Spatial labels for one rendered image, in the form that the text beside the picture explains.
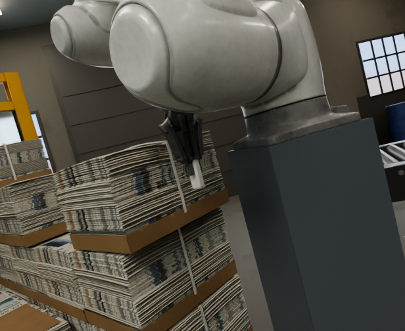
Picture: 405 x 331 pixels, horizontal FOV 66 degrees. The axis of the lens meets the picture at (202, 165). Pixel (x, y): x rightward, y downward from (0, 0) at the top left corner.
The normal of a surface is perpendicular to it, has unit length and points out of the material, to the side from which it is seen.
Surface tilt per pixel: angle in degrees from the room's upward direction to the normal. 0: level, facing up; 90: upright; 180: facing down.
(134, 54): 96
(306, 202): 90
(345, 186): 90
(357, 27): 90
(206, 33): 101
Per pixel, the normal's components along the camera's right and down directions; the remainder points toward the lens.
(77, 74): 0.24, 0.01
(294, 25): 0.62, -0.17
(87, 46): 0.44, 0.62
